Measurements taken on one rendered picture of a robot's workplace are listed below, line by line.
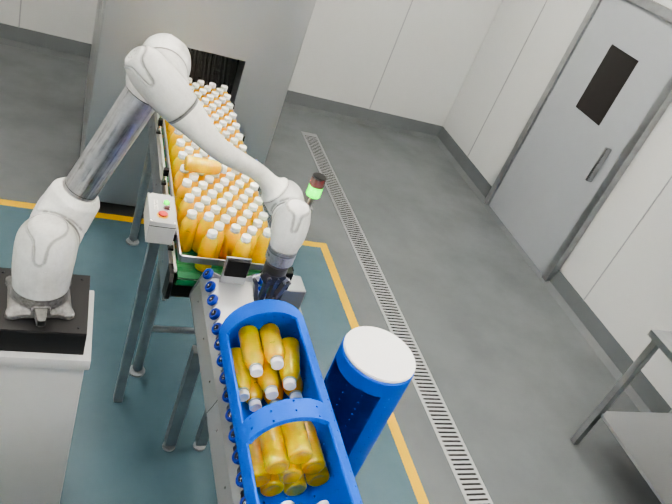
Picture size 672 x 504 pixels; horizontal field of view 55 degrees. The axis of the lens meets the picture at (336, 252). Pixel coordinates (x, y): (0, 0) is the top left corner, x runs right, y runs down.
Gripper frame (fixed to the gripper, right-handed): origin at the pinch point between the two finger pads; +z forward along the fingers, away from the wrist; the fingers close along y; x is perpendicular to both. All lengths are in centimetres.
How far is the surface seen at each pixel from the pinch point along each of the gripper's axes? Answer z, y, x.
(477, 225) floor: 116, -290, -275
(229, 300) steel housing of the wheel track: 23.2, 0.3, -30.5
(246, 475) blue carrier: 6, 12, 58
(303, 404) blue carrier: -7.5, -1.9, 45.3
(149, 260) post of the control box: 30, 28, -59
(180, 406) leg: 85, 6, -31
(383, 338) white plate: 12, -52, -4
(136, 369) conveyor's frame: 112, 19, -77
